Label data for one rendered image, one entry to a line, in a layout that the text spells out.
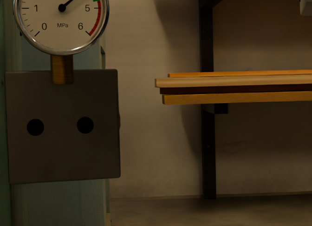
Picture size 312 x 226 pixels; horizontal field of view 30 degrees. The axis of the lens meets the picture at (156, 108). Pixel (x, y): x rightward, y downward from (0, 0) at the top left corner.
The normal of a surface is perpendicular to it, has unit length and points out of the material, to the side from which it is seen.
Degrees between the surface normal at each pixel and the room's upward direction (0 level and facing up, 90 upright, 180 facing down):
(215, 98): 90
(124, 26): 90
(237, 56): 90
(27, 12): 90
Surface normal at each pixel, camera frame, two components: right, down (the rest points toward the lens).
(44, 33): 0.20, 0.04
